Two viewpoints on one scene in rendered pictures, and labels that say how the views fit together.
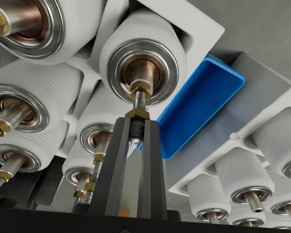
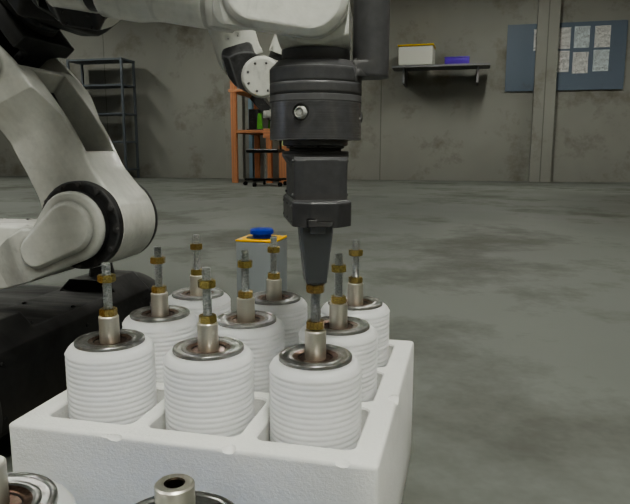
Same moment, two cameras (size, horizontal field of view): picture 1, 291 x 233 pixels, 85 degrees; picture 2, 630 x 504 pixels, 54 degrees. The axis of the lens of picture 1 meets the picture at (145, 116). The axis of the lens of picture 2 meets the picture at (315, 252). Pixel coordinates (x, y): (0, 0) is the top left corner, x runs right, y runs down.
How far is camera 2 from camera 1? 0.63 m
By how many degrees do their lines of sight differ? 90
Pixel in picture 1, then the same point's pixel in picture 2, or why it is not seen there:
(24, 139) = (192, 323)
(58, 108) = (250, 337)
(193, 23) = (369, 444)
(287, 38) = not seen: outside the picture
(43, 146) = (175, 333)
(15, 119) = (248, 306)
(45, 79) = (276, 345)
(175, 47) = (351, 367)
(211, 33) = (367, 458)
